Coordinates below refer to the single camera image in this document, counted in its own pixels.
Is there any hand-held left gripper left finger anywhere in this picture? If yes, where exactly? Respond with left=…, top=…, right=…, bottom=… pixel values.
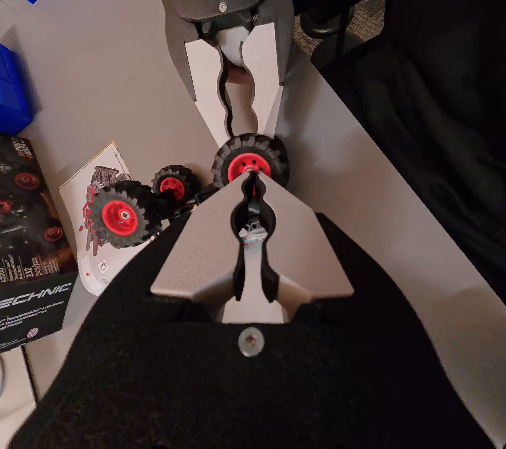
left=150, top=172, right=254, bottom=303

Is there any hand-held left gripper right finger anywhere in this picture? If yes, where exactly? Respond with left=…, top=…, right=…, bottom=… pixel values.
left=256, top=172, right=355, bottom=318

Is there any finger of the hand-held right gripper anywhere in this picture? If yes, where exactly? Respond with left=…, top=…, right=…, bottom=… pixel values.
left=184, top=41, right=235, bottom=147
left=241, top=22, right=284, bottom=137

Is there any black red toy monster truck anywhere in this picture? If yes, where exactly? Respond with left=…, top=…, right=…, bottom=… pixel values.
left=85, top=133, right=291, bottom=251

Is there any white instruction booklet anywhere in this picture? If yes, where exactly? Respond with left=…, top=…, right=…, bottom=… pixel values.
left=59, top=141, right=159, bottom=296

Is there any grey desk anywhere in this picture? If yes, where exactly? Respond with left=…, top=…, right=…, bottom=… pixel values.
left=0, top=0, right=506, bottom=446

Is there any person's right hand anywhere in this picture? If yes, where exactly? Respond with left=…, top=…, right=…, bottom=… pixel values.
left=226, top=62, right=254, bottom=85

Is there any black toy set box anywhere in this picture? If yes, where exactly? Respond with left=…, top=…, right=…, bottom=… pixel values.
left=0, top=135, right=79, bottom=353

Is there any person's black clothing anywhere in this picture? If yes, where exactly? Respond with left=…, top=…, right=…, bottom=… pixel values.
left=277, top=0, right=506, bottom=301

